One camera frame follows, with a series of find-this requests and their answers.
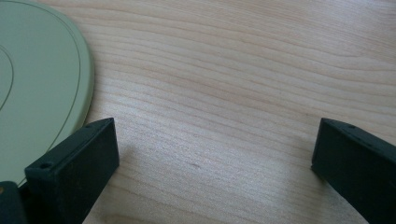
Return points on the pale green round tray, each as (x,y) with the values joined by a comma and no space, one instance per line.
(40,87)

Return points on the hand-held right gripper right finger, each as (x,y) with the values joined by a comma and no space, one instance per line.
(358,168)

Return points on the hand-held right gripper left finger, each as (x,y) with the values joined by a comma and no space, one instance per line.
(74,168)

